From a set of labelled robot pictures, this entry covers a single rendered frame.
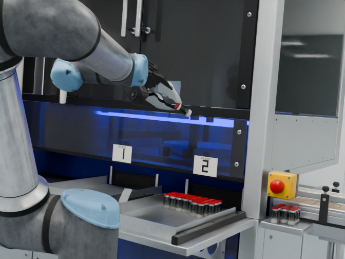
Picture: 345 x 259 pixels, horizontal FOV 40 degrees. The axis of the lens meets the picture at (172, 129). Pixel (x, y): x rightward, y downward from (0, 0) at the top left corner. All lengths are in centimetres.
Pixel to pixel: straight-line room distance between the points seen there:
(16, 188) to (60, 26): 33
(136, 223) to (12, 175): 43
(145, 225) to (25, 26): 66
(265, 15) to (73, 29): 84
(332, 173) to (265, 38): 476
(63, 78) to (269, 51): 64
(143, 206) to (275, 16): 70
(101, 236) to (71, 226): 6
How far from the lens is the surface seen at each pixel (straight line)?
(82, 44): 77
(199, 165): 153
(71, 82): 111
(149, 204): 151
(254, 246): 149
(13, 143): 87
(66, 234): 93
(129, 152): 169
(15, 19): 72
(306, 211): 153
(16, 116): 85
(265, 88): 144
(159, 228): 119
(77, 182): 174
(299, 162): 179
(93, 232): 92
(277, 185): 140
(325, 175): 615
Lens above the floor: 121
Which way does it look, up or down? 3 degrees down
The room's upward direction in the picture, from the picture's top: 4 degrees clockwise
